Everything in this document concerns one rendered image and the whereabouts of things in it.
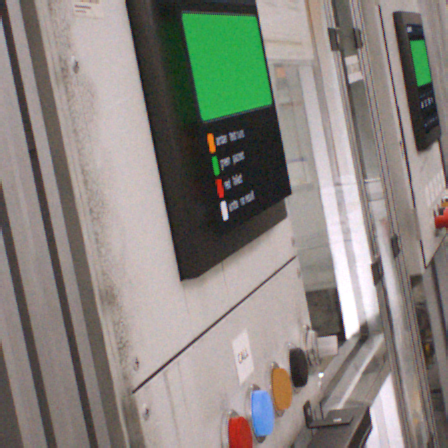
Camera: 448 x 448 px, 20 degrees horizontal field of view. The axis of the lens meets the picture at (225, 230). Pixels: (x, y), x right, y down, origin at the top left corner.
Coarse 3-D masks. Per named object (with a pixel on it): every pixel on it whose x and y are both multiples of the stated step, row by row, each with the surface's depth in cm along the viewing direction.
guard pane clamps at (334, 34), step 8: (328, 32) 139; (336, 32) 142; (360, 32) 159; (336, 40) 142; (360, 40) 158; (336, 48) 141; (360, 48) 158; (392, 240) 158; (392, 248) 159; (376, 264) 144; (376, 272) 144; (376, 280) 143; (432, 440) 164
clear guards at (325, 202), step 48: (288, 0) 122; (336, 0) 148; (288, 48) 118; (288, 96) 115; (336, 96) 138; (288, 144) 112; (336, 144) 134; (336, 192) 130; (336, 240) 126; (384, 240) 154; (336, 288) 122; (384, 288) 149; (336, 336) 119; (384, 336) 144; (336, 384) 116
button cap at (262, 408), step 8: (256, 392) 85; (264, 392) 85; (256, 400) 84; (264, 400) 84; (256, 408) 83; (264, 408) 84; (272, 408) 86; (256, 416) 83; (264, 416) 84; (272, 416) 86; (256, 424) 83; (264, 424) 84; (272, 424) 85; (264, 432) 84
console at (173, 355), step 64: (64, 0) 64; (128, 0) 73; (64, 64) 63; (128, 64) 72; (64, 128) 63; (128, 128) 70; (192, 128) 78; (64, 192) 65; (128, 192) 69; (192, 192) 76; (128, 256) 67; (192, 256) 74; (256, 256) 92; (128, 320) 66; (192, 320) 76; (256, 320) 89; (128, 384) 65; (192, 384) 74; (256, 384) 86; (320, 384) 105
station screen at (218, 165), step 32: (192, 0) 78; (224, 0) 86; (192, 64) 76; (224, 128) 81; (256, 128) 88; (224, 160) 79; (256, 160) 87; (224, 192) 78; (256, 192) 86; (288, 192) 95; (224, 224) 77
